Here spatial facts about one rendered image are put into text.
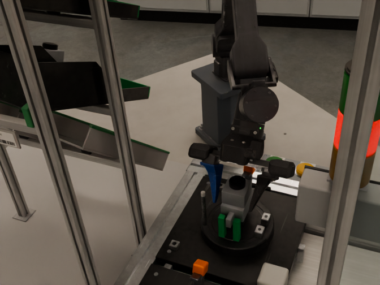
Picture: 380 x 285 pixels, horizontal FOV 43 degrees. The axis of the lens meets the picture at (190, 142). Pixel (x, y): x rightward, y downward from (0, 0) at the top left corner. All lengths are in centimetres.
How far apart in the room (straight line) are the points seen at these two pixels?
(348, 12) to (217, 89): 285
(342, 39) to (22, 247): 317
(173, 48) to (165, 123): 238
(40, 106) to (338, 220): 41
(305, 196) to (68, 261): 60
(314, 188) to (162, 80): 107
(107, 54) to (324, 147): 75
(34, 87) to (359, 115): 39
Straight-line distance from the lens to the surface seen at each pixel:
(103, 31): 75
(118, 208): 118
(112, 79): 79
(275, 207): 100
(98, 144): 86
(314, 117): 145
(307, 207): 67
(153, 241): 97
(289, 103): 151
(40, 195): 127
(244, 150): 79
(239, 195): 86
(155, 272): 90
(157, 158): 103
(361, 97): 53
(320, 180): 66
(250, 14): 88
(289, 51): 369
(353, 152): 57
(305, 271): 97
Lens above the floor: 168
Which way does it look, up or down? 38 degrees down
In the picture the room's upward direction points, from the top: 4 degrees counter-clockwise
